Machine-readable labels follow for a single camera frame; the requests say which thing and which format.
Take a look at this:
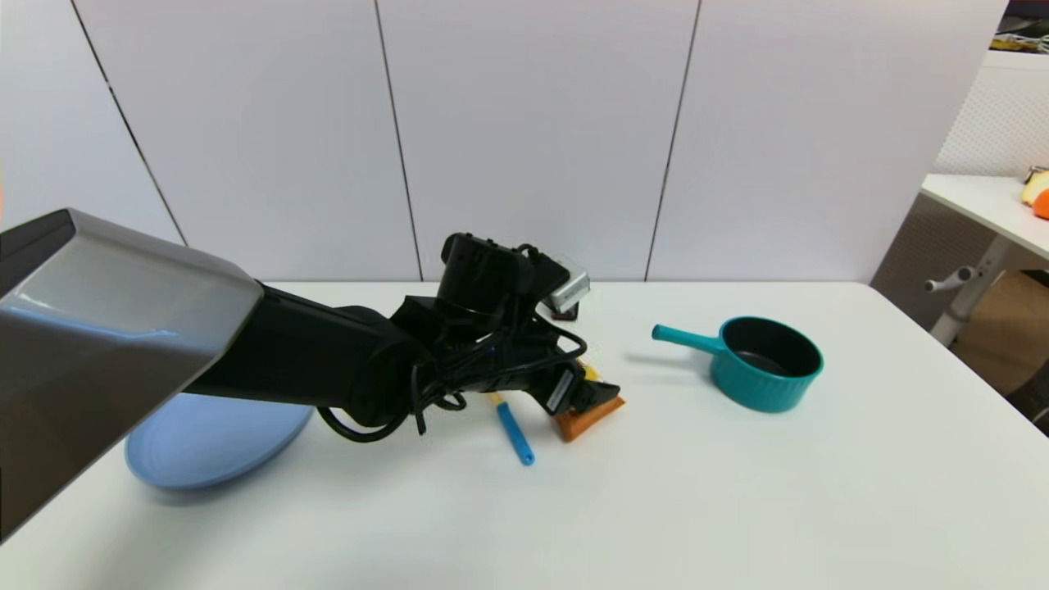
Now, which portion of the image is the triangle bread with fruit topping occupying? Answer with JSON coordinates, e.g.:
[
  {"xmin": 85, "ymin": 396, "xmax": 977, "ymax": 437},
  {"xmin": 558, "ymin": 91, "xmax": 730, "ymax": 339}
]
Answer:
[{"xmin": 556, "ymin": 361, "xmax": 626, "ymax": 443}]

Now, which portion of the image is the blue oval plate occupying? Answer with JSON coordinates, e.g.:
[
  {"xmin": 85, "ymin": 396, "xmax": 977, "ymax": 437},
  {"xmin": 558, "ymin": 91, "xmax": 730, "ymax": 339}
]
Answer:
[{"xmin": 125, "ymin": 393, "xmax": 314, "ymax": 491}]

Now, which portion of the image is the white table leg with crank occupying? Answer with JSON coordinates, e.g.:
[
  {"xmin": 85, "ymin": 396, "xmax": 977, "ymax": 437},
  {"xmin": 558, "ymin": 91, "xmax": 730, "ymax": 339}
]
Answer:
[{"xmin": 924, "ymin": 236, "xmax": 1012, "ymax": 347}]

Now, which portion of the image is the white side table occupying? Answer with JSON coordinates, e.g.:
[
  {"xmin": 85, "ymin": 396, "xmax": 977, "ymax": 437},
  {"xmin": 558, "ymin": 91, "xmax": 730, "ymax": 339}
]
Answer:
[{"xmin": 920, "ymin": 173, "xmax": 1049, "ymax": 263}]

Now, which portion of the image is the black equipment base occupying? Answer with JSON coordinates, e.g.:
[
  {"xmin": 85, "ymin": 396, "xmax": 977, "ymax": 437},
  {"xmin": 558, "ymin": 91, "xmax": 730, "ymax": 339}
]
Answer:
[{"xmin": 1006, "ymin": 381, "xmax": 1049, "ymax": 438}]

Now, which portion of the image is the white pegboard panel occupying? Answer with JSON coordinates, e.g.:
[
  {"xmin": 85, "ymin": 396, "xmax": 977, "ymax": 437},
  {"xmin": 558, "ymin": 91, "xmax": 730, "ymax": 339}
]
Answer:
[{"xmin": 867, "ymin": 51, "xmax": 1049, "ymax": 333}]

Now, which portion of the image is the yellow green shelf clutter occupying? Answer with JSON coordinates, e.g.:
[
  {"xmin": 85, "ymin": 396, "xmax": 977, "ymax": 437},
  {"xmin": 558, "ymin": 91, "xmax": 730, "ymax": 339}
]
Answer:
[{"xmin": 990, "ymin": 0, "xmax": 1049, "ymax": 57}]

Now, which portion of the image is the yellow spatula with blue handle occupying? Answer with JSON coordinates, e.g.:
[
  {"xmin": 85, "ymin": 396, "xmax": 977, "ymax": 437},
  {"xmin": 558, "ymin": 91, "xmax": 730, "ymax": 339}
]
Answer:
[{"xmin": 490, "ymin": 393, "xmax": 536, "ymax": 466}]

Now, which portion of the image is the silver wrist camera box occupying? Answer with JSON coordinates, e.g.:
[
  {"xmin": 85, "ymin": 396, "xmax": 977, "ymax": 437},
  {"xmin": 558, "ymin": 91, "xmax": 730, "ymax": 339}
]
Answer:
[{"xmin": 537, "ymin": 261, "xmax": 591, "ymax": 316}]

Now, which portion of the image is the teal saucepan with handle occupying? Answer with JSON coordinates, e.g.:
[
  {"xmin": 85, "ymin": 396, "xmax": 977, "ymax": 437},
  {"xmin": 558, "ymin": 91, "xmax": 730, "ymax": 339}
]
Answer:
[{"xmin": 652, "ymin": 317, "xmax": 824, "ymax": 413}]

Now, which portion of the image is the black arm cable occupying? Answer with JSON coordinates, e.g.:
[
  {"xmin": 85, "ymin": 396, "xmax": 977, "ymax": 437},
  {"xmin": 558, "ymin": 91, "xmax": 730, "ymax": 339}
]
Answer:
[{"xmin": 316, "ymin": 324, "xmax": 588, "ymax": 444}]

